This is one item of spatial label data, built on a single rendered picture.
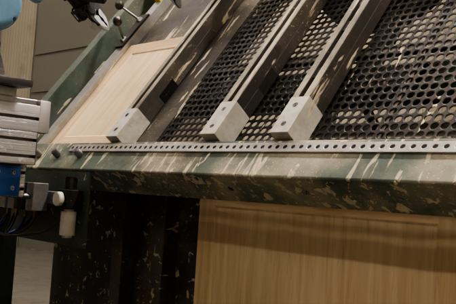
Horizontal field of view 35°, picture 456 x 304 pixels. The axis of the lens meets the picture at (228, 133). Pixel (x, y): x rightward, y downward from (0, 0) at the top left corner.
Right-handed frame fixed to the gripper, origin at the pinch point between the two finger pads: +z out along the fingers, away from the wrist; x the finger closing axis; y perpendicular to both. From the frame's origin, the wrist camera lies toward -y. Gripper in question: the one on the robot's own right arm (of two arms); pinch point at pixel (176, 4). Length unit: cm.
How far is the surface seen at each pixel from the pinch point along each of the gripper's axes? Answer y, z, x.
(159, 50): 30, 18, 50
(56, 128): -9, 35, 74
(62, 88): 14, 25, 98
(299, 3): 30.5, 10.4, -20.2
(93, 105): 4, 31, 66
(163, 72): 7.8, 22.0, 25.2
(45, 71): 298, 75, 586
